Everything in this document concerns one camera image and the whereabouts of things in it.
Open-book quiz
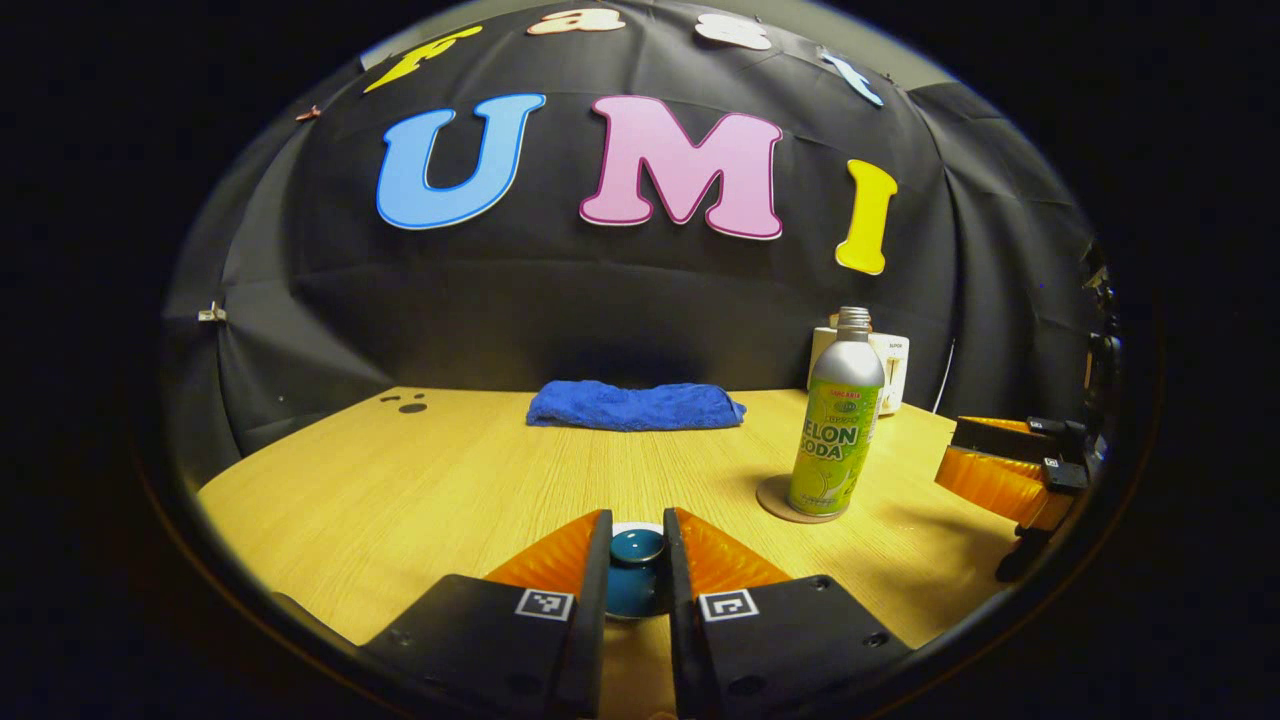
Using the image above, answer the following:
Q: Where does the blue towel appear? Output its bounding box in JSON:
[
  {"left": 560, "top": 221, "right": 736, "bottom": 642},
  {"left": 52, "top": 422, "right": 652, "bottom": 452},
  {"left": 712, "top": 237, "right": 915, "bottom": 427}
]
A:
[{"left": 526, "top": 379, "right": 747, "bottom": 433}]

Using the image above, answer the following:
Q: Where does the black backdrop cloth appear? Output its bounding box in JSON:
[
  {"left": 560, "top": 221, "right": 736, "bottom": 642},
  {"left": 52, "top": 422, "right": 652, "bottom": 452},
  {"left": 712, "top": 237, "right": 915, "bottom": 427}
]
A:
[{"left": 165, "top": 0, "right": 1111, "bottom": 481}]

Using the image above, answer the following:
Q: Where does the white toaster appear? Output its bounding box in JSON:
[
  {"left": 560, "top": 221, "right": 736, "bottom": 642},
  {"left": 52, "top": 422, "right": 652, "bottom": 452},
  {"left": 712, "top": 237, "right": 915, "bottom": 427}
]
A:
[{"left": 808, "top": 315, "right": 910, "bottom": 417}]

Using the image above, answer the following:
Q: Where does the round beige coaster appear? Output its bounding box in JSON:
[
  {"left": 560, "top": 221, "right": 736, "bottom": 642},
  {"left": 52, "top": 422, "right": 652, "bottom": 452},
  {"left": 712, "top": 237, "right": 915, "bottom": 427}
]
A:
[{"left": 756, "top": 474, "right": 851, "bottom": 525}]

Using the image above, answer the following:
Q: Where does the silver green-label water bottle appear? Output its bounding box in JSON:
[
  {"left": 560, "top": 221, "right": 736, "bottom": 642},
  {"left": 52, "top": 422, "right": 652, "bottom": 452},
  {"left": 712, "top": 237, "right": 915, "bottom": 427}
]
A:
[{"left": 787, "top": 307, "right": 886, "bottom": 517}]

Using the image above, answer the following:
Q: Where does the white toaster cable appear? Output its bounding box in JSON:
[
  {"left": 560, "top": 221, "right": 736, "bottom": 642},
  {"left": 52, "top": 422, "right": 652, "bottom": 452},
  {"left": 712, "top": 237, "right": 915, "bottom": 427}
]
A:
[{"left": 932, "top": 338, "right": 958, "bottom": 414}]

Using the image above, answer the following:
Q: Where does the black stand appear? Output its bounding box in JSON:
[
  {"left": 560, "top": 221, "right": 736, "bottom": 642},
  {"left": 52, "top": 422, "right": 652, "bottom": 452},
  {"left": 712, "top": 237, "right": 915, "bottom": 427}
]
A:
[{"left": 1083, "top": 238, "right": 1127, "bottom": 401}]

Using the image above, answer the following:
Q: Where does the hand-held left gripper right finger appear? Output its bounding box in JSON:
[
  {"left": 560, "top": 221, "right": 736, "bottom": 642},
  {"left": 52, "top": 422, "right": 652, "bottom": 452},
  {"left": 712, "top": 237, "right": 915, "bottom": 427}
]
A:
[{"left": 664, "top": 507, "right": 911, "bottom": 720}]

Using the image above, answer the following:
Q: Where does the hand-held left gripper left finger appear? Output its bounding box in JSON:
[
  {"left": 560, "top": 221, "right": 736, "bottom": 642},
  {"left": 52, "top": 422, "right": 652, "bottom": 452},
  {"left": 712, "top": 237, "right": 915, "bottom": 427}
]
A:
[{"left": 365, "top": 509, "right": 613, "bottom": 720}]

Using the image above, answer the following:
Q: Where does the white teacup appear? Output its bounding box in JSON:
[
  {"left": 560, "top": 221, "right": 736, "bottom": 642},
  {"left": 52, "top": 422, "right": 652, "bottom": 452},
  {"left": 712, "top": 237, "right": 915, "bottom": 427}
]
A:
[{"left": 608, "top": 520, "right": 668, "bottom": 623}]

